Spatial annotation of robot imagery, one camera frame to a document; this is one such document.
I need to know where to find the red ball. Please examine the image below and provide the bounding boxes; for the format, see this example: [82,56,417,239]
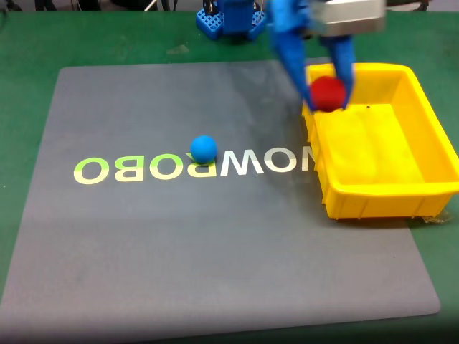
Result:
[309,75,348,113]

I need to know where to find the yellow plastic bin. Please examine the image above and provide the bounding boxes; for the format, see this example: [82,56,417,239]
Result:
[301,62,459,221]

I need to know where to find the blue ball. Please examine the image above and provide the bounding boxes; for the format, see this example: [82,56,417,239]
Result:
[189,135,219,165]

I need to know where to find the clear tape piece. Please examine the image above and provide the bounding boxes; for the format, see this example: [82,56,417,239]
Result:
[421,210,453,225]

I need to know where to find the grey printed mat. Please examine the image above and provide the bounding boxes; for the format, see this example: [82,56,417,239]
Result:
[0,57,442,342]

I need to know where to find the silver camera box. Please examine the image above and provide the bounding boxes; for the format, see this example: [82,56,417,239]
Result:
[309,0,388,37]

